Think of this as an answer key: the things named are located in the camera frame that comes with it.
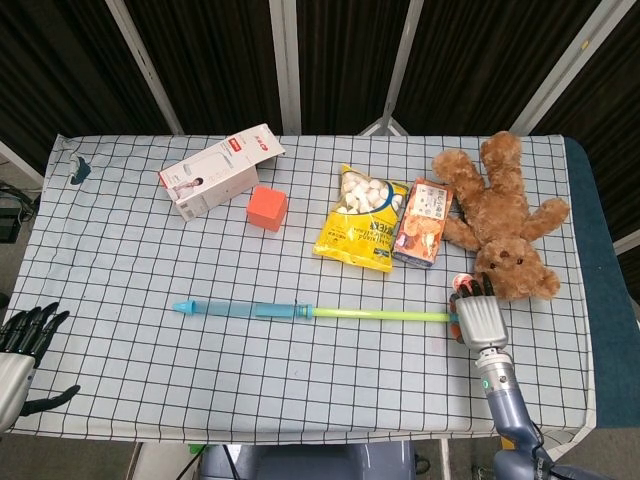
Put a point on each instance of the small teal clip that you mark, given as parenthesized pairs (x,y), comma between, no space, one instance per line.
(80,171)

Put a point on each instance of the yellow marshmallow bag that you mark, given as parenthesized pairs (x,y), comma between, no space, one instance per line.
(357,235)

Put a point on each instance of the orange blue biscuit box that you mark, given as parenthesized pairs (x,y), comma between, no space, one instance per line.
(422,225)

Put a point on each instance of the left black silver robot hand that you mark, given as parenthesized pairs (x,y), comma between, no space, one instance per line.
(15,375)

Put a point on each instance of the black floor equipment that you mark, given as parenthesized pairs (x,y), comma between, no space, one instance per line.
(10,220)

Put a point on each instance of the dark blue table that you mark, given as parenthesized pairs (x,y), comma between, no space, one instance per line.
(607,300)

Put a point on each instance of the brown teddy bear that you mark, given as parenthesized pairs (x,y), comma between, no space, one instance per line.
(495,215)

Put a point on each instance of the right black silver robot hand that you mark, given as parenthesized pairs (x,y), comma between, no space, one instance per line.
(482,322)

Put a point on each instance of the small green object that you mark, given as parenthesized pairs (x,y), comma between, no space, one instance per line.
(195,448)

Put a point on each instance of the round pink paper tag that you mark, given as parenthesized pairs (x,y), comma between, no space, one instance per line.
(459,281)

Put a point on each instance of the orange cube block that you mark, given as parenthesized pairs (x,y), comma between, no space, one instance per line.
(266,210)

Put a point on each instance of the dark folding partition screen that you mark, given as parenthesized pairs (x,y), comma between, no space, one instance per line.
(340,60)

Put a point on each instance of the white cardboard product box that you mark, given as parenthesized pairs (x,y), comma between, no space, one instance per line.
(215,180)

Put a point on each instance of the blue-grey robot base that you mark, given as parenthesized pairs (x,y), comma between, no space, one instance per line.
(310,462)

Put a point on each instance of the blue checkered tablecloth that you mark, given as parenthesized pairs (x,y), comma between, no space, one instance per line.
(250,375)

